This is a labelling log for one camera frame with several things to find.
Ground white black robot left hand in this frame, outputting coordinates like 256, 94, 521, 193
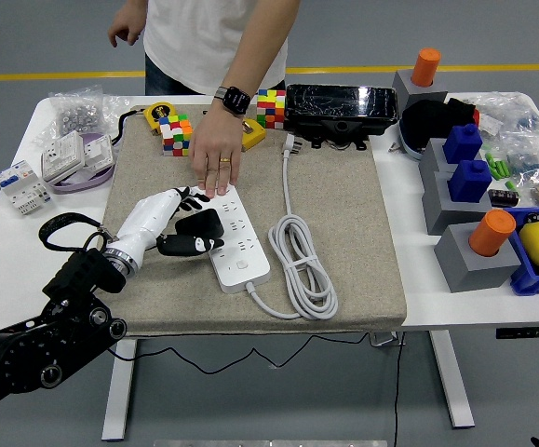
109, 185, 226, 276

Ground person's left hand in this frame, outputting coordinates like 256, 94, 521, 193
188, 104, 245, 196

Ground person's right hand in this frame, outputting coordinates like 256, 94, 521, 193
107, 7, 147, 47

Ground black plug adapter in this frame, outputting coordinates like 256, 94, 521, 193
174, 208, 226, 239

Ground white power strip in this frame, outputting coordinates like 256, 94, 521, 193
189, 184, 272, 294

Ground thin black adapter cord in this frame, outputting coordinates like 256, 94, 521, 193
105, 331, 376, 375

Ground puzzle cube white tiles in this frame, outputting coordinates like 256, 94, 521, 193
159, 114, 194, 158

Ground black wristwatch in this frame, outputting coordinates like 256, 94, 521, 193
213, 85, 252, 115

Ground puzzle cube yellow tiles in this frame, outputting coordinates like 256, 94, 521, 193
256, 88, 288, 130

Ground yellow tape measure black label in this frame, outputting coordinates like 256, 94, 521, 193
110, 102, 180, 137

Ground person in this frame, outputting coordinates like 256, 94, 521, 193
107, 0, 302, 196

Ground white table leg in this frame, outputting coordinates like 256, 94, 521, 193
429, 330, 476, 428
101, 338, 139, 442

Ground clear bag of metal nuts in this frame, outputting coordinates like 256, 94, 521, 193
31, 84, 128, 150

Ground black table control panel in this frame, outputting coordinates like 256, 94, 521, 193
495, 327, 539, 340

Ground black cracked-screen device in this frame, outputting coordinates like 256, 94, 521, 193
283, 83, 399, 153

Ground white blue circuit breaker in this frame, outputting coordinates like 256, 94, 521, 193
0, 160, 54, 217

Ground grey-brown mat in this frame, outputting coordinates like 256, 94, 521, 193
81, 102, 409, 337

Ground blue plastic bin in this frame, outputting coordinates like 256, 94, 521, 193
503, 206, 539, 297

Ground grey block holder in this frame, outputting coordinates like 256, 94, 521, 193
434, 223, 522, 293
421, 171, 493, 237
392, 69, 450, 111
419, 138, 454, 178

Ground black cloth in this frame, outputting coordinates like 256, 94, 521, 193
401, 97, 478, 153

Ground orange cylinder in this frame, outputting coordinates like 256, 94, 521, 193
411, 47, 442, 88
467, 209, 518, 258

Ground blue block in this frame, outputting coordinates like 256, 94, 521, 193
442, 123, 483, 165
447, 159, 492, 204

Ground black component strip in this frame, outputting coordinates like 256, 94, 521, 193
489, 189, 521, 210

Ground green plastic pegs pile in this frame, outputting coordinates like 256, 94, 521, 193
484, 151, 513, 182

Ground clear bag of blue parts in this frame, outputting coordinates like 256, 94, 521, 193
501, 134, 539, 187

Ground clear bag of small parts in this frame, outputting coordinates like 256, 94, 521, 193
471, 91, 539, 141

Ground white power strip cord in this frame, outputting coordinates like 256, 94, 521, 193
249, 131, 340, 321

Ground white wall socket panel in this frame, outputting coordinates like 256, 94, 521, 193
40, 130, 87, 183
80, 132, 115, 171

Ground black hanging cable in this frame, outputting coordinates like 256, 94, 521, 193
392, 332, 405, 447

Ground grey metal table bracket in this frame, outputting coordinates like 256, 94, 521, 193
369, 331, 405, 348

